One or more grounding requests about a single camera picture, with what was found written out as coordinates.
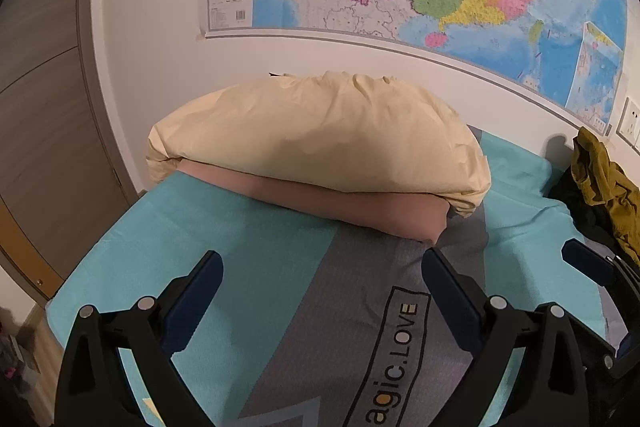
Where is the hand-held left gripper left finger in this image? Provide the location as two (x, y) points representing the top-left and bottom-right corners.
(54, 250), (225, 427)

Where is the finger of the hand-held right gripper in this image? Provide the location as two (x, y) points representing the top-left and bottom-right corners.
(561, 239), (640, 296)
(582, 336), (640, 387)

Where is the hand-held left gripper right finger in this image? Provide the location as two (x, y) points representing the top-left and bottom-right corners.
(421, 248), (592, 427)

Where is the cream jacket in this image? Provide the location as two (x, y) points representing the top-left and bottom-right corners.
(146, 71), (492, 219)

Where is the teal patterned bed sheet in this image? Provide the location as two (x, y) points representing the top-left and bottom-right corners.
(47, 127), (626, 427)

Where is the olive green garment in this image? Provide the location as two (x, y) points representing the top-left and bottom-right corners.
(570, 127), (640, 269)

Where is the pink garment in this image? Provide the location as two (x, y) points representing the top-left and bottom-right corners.
(172, 157), (452, 244)

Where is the brown wooden door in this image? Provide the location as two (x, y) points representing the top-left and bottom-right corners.
(0, 0), (137, 304)

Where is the white wall socket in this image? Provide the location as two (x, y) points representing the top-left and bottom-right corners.
(616, 97), (640, 144)

